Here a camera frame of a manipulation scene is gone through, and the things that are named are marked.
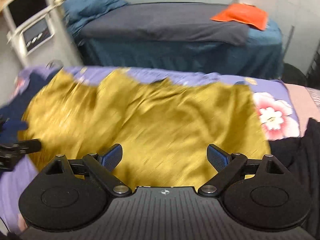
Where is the black quilted jacket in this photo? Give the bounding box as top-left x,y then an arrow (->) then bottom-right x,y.
269,118 -> 320,239

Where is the orange cloth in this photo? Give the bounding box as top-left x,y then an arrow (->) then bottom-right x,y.
210,3 -> 268,31

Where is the grey blanket on bed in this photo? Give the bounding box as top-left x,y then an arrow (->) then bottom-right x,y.
80,3 -> 249,46

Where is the purple floral bed sheet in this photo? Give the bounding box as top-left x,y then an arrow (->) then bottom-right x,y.
1,68 -> 299,231

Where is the black wire shelf rack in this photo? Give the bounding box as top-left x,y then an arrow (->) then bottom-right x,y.
306,52 -> 320,90

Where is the navy blue folded garment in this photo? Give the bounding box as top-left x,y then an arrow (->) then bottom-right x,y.
1,68 -> 58,144

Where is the white appliance with control panel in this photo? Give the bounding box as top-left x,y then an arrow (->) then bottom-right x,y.
1,0 -> 82,68

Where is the gold satin padded jacket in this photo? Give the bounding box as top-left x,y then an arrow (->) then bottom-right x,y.
18,69 -> 270,189

